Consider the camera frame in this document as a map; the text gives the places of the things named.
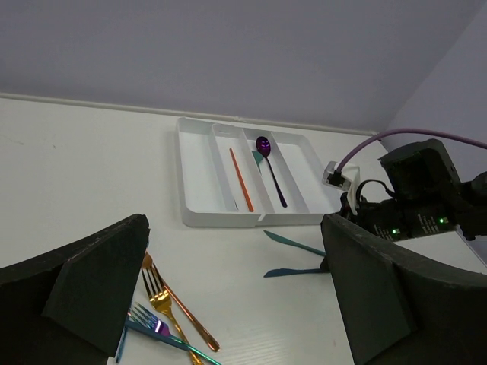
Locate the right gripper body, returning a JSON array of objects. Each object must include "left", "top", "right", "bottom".
[{"left": 340, "top": 138, "right": 486, "bottom": 242}]

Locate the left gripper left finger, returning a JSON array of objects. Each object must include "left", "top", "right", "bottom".
[{"left": 1, "top": 214, "right": 150, "bottom": 364}]

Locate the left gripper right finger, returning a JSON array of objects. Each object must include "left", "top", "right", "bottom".
[{"left": 321, "top": 214, "right": 486, "bottom": 364}]

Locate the iridescent rainbow fork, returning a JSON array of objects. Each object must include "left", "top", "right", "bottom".
[{"left": 128, "top": 303, "right": 219, "bottom": 364}]

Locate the dark blue plastic knife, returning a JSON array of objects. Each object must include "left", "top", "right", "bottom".
[{"left": 263, "top": 268, "right": 323, "bottom": 278}]

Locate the teal plastic knife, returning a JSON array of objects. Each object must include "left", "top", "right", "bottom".
[{"left": 263, "top": 230, "right": 326, "bottom": 257}]

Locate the purple metal spoon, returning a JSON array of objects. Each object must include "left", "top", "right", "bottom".
[{"left": 256, "top": 136, "right": 288, "bottom": 208}]

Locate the teal plastic spoon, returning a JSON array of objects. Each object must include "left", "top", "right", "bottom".
[{"left": 252, "top": 150, "right": 264, "bottom": 173}]

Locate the orange chopstick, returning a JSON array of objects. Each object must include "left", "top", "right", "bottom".
[{"left": 229, "top": 148, "right": 255, "bottom": 212}]

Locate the dark blue metal fork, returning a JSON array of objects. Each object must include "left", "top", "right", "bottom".
[{"left": 125, "top": 319, "right": 189, "bottom": 351}]

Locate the blue plastic fork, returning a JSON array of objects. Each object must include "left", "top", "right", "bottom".
[{"left": 115, "top": 327, "right": 127, "bottom": 364}]

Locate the rose gold fork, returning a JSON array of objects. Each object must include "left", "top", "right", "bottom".
[{"left": 141, "top": 252, "right": 221, "bottom": 352}]

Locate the gold ornate fork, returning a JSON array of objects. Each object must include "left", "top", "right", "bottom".
[{"left": 141, "top": 263, "right": 194, "bottom": 344}]

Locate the white cutlery tray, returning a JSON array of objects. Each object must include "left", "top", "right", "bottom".
[{"left": 176, "top": 118, "right": 340, "bottom": 228}]

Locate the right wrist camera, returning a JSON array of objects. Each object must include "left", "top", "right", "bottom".
[{"left": 322, "top": 161, "right": 361, "bottom": 215}]

